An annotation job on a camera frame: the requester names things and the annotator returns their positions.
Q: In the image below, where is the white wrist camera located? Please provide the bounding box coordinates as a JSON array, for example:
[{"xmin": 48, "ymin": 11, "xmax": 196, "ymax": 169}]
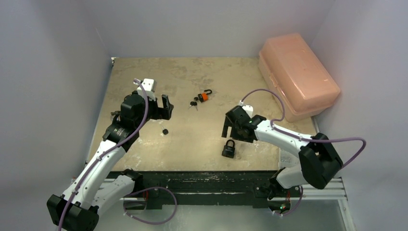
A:
[
  {"xmin": 137, "ymin": 78, "xmax": 157, "ymax": 101},
  {"xmin": 238, "ymin": 101, "xmax": 254, "ymax": 118}
]

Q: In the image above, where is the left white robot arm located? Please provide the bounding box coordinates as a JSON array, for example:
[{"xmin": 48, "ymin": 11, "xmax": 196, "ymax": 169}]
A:
[{"xmin": 47, "ymin": 91, "xmax": 174, "ymax": 231}]

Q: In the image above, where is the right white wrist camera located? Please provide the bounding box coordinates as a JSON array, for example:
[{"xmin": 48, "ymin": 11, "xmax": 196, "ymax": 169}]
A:
[{"xmin": 238, "ymin": 101, "xmax": 254, "ymax": 118}]

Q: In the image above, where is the single black head key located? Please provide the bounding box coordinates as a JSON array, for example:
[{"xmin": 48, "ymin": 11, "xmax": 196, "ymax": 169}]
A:
[{"xmin": 160, "ymin": 124, "xmax": 169, "ymax": 135}]

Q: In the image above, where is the clear screw organizer box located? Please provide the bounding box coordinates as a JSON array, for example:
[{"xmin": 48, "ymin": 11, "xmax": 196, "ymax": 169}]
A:
[{"xmin": 278, "ymin": 149, "xmax": 301, "ymax": 170}]

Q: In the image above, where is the small hammer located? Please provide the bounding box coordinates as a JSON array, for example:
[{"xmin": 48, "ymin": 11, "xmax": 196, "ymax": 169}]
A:
[{"xmin": 110, "ymin": 111, "xmax": 121, "ymax": 121}]

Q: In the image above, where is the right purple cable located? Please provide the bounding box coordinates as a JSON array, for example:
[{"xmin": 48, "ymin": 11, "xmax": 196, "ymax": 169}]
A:
[{"xmin": 241, "ymin": 89, "xmax": 367, "ymax": 169}]

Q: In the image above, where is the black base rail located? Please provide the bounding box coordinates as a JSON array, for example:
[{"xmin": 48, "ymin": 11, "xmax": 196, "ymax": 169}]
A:
[{"xmin": 106, "ymin": 170, "xmax": 329, "ymax": 210}]

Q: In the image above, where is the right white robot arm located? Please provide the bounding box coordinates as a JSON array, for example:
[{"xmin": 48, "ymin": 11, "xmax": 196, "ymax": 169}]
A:
[{"xmin": 221, "ymin": 106, "xmax": 344, "ymax": 196}]

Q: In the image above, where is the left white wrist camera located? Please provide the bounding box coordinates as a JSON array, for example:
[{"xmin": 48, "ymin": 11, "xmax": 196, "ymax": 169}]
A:
[{"xmin": 137, "ymin": 78, "xmax": 157, "ymax": 101}]

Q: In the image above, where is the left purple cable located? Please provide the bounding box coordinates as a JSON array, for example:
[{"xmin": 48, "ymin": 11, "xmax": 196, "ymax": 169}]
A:
[{"xmin": 56, "ymin": 78, "xmax": 150, "ymax": 231}]

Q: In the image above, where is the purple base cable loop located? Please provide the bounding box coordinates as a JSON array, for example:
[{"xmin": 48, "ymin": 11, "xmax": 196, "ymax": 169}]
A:
[{"xmin": 123, "ymin": 186, "xmax": 178, "ymax": 224}]

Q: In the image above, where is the black head key pair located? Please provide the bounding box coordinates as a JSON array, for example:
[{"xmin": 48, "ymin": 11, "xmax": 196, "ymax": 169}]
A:
[{"xmin": 188, "ymin": 97, "xmax": 199, "ymax": 111}]

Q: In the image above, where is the pink plastic storage box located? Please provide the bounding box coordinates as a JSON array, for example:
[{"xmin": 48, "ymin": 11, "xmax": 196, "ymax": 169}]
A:
[{"xmin": 258, "ymin": 33, "xmax": 341, "ymax": 122}]

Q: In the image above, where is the orange black padlock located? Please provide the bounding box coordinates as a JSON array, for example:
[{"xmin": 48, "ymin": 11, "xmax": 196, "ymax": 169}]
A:
[{"xmin": 197, "ymin": 89, "xmax": 213, "ymax": 103}]

